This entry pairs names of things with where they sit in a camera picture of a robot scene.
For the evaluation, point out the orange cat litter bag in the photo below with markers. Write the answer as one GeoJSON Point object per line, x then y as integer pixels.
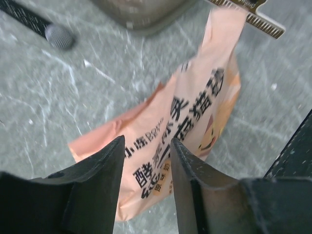
{"type": "Point", "coordinates": [193, 106]}

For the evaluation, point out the black microphone with grey head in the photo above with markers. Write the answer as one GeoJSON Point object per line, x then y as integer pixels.
{"type": "Point", "coordinates": [57, 36]}

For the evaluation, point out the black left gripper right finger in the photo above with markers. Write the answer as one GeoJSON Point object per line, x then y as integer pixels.
{"type": "Point", "coordinates": [210, 202]}

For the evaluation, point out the brown plastic litter box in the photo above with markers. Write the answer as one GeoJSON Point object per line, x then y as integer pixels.
{"type": "Point", "coordinates": [144, 17]}

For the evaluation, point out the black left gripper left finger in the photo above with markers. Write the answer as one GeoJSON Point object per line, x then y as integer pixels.
{"type": "Point", "coordinates": [81, 199]}

